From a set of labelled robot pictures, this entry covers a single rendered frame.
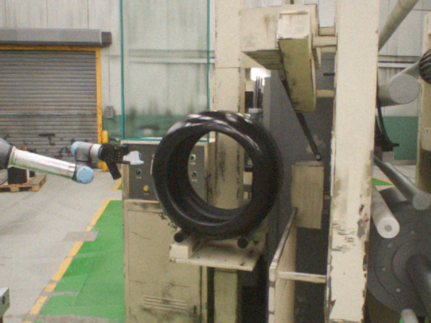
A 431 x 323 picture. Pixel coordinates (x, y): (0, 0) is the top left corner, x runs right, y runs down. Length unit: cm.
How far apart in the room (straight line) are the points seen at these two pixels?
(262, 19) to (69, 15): 1020
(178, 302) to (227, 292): 50
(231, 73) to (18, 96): 978
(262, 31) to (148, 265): 169
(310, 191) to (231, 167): 41
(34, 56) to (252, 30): 1027
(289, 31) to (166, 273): 175
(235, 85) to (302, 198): 63
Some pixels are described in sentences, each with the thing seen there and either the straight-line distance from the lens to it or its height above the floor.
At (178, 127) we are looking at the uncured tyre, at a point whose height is 137.
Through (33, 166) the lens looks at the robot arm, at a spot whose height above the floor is 121.
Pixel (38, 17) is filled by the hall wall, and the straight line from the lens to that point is 1166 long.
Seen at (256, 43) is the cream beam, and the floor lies 166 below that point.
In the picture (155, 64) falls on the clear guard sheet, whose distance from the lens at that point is 250.
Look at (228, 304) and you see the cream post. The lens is 228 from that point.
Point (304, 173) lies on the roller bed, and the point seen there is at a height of 116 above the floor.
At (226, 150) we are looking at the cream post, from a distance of 207.
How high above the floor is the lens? 143
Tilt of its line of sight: 7 degrees down
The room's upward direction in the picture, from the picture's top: straight up
